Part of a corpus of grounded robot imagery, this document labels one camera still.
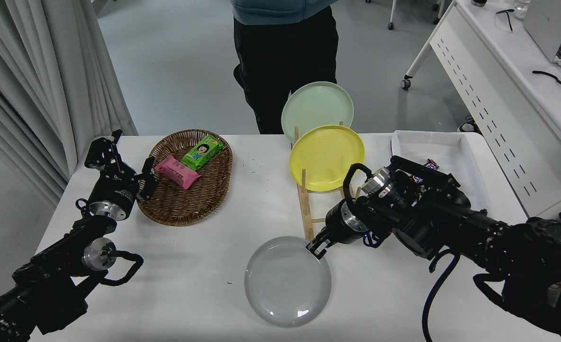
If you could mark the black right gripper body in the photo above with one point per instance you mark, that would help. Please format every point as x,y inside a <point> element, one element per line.
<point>338,224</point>

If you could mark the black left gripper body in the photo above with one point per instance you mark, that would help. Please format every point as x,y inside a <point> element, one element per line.
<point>115,190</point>

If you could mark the grey plate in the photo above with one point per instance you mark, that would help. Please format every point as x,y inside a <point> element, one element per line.
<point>285,285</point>

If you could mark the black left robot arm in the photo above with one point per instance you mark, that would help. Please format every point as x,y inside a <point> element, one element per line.
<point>47,275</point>

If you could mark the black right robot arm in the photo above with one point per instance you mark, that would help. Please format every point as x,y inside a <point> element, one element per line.
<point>475,232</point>

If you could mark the wooden plate rack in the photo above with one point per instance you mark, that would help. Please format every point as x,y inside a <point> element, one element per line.
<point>304,209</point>

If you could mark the yellow plate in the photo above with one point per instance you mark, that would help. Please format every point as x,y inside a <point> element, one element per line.
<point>325,156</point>

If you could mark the pale green plate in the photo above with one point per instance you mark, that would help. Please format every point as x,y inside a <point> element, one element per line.
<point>316,107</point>

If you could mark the pink snack packet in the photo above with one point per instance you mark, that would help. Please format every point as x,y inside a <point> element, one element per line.
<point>176,171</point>

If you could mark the brown wicker basket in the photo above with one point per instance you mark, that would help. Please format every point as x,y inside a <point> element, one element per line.
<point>190,202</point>

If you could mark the green snack packet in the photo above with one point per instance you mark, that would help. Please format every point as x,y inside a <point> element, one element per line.
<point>202,152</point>

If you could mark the white curtain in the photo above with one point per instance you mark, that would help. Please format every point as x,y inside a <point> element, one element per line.
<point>33,71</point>

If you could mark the Snickers chocolate bar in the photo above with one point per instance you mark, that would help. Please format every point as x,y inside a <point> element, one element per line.
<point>431,165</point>

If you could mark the white tray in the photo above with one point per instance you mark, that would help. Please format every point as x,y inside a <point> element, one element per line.
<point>447,147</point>

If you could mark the person's foot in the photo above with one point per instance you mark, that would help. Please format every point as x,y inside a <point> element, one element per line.
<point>469,126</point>

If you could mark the person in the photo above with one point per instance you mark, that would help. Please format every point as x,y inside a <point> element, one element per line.
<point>285,57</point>

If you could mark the white caster leg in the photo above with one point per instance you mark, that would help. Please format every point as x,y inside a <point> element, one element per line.
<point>391,19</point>
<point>440,12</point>

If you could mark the white desk with perforated panel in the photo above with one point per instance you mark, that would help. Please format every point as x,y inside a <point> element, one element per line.
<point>499,61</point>

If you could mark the black eyeglasses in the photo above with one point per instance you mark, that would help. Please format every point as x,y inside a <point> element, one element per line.
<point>509,20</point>

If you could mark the clear plastic bottle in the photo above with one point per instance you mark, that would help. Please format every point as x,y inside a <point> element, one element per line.
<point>521,7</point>

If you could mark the silver laptop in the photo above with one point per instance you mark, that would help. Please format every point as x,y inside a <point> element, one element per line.
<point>546,23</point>

